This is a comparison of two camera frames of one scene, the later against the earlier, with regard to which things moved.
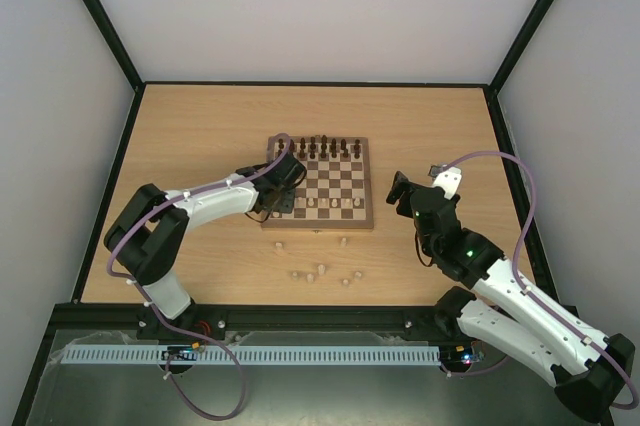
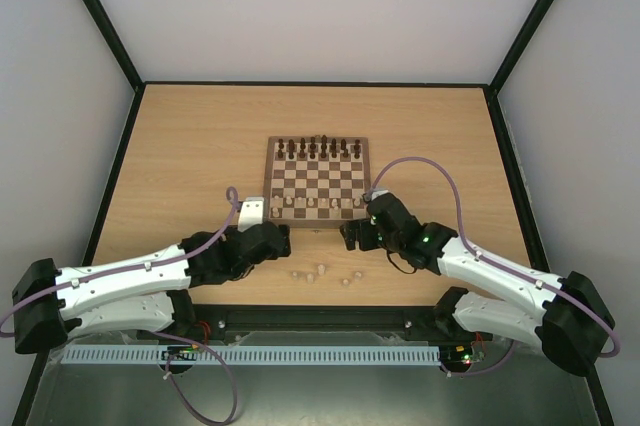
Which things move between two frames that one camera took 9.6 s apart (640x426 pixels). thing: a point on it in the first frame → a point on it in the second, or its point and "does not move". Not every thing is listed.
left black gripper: (287, 206) → (285, 252)
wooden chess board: (337, 191) does not move
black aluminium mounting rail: (266, 318) does not move
